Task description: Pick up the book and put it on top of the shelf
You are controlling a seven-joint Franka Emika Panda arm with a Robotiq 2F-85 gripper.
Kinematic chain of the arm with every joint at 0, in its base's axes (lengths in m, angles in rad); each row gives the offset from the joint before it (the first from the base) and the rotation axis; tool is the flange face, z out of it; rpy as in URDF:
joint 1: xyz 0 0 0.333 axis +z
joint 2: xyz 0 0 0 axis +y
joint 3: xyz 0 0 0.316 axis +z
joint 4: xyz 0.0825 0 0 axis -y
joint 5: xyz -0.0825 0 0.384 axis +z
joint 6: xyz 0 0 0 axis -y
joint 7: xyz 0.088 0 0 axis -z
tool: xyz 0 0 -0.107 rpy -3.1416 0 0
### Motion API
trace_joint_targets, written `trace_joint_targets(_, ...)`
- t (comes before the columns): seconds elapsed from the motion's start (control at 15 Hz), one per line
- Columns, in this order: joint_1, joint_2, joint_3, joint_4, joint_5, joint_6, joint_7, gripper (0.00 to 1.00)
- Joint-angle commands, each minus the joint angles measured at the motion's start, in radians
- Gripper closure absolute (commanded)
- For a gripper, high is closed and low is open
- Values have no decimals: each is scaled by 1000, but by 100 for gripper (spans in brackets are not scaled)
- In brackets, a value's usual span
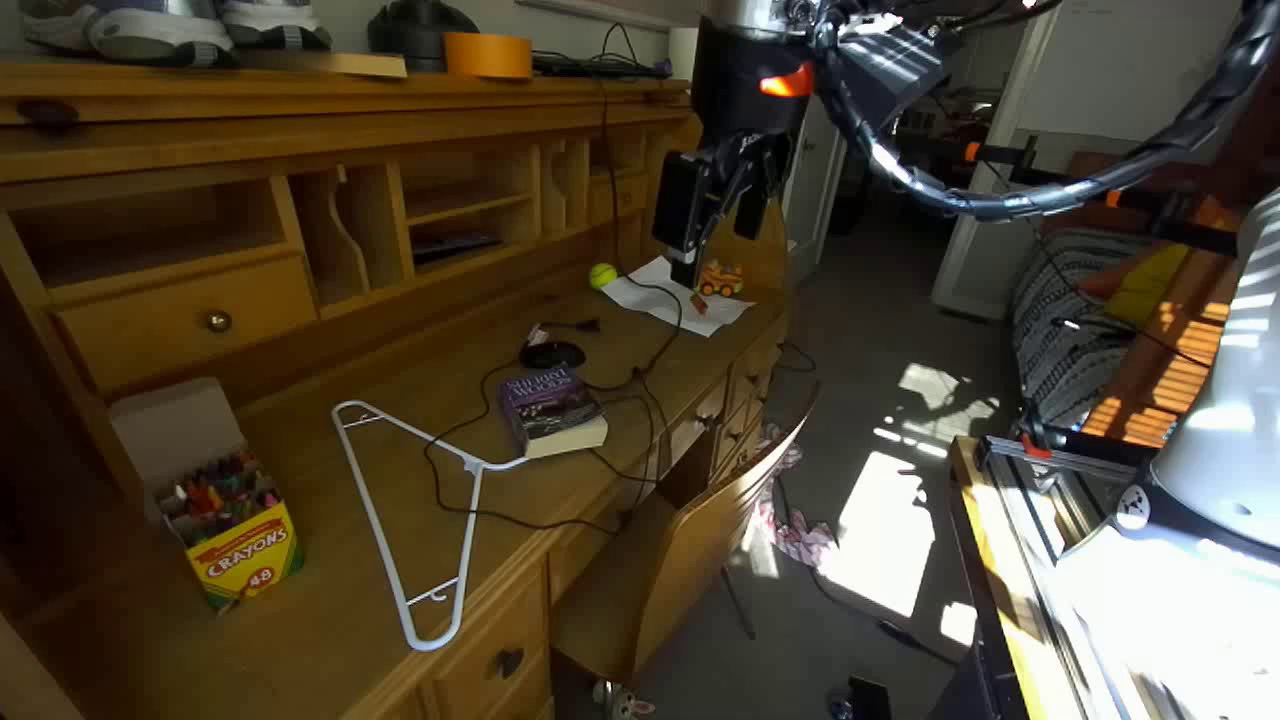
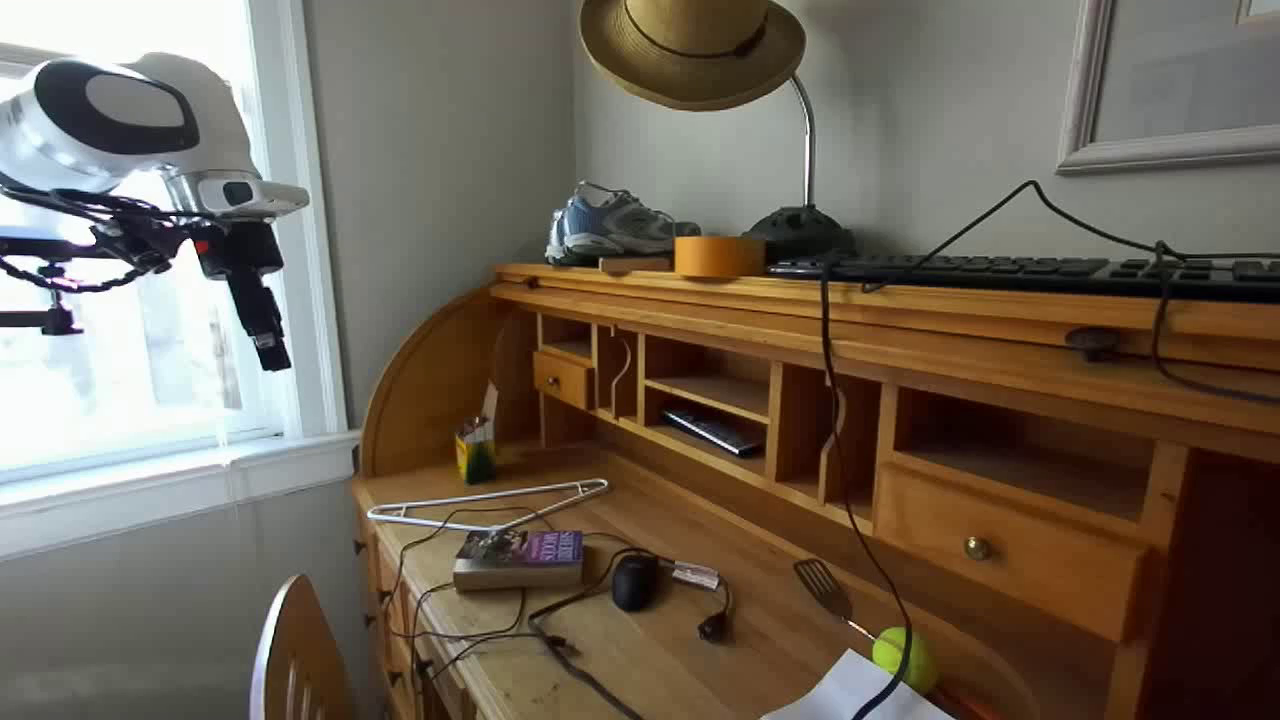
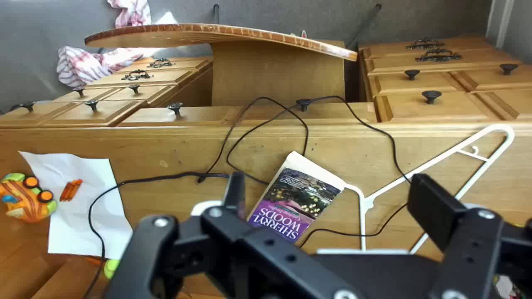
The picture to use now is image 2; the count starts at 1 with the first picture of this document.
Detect black cables on desk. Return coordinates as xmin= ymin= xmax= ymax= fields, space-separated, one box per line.
xmin=385 ymin=506 xmax=734 ymax=720

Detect white paper sheet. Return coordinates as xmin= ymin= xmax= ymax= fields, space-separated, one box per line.
xmin=760 ymin=653 xmax=952 ymax=720

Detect black device in cubby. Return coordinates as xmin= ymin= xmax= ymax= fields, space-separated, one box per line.
xmin=664 ymin=408 xmax=763 ymax=456

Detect wooden roll-top desk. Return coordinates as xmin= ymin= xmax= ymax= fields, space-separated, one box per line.
xmin=355 ymin=265 xmax=1280 ymax=720

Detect framed wall picture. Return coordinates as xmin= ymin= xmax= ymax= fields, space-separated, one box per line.
xmin=1054 ymin=0 xmax=1280 ymax=177

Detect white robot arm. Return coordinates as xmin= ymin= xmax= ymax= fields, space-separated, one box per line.
xmin=0 ymin=54 xmax=306 ymax=372

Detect tan straw hat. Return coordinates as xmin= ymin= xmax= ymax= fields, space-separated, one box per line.
xmin=575 ymin=0 xmax=805 ymax=113

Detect blue grey sneaker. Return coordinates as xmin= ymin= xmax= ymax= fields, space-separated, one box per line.
xmin=544 ymin=185 xmax=692 ymax=265

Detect white plastic clothes hanger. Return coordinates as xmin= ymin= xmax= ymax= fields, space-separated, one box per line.
xmin=366 ymin=476 xmax=607 ymax=537

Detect black computer mouse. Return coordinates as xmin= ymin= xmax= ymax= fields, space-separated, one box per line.
xmin=607 ymin=553 xmax=660 ymax=612

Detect yellow tennis ball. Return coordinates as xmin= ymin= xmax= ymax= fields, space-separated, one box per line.
xmin=873 ymin=625 xmax=936 ymax=692

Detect black keyboard cable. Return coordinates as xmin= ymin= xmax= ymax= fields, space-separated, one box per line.
xmin=862 ymin=177 xmax=1280 ymax=411

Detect yellow tape roll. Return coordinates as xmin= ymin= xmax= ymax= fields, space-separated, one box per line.
xmin=670 ymin=238 xmax=763 ymax=281

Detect black computer keyboard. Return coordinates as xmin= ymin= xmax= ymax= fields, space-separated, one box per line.
xmin=767 ymin=258 xmax=1280 ymax=304

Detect small purple grey book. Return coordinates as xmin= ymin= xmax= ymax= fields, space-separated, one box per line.
xmin=453 ymin=533 xmax=589 ymax=592

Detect yellow green crayon box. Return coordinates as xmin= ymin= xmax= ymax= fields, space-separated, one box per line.
xmin=455 ymin=416 xmax=496 ymax=483

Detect black lamp power cable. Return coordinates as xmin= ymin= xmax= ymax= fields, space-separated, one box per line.
xmin=811 ymin=258 xmax=925 ymax=720

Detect wooden chair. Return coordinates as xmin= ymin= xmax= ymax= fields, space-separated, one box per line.
xmin=249 ymin=577 xmax=355 ymax=720

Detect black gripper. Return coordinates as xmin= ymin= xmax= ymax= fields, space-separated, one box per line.
xmin=194 ymin=225 xmax=292 ymax=372

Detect black desk lamp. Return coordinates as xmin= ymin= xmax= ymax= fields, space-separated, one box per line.
xmin=746 ymin=76 xmax=857 ymax=260

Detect small handheld mirror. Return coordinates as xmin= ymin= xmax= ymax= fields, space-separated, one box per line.
xmin=792 ymin=561 xmax=873 ymax=640

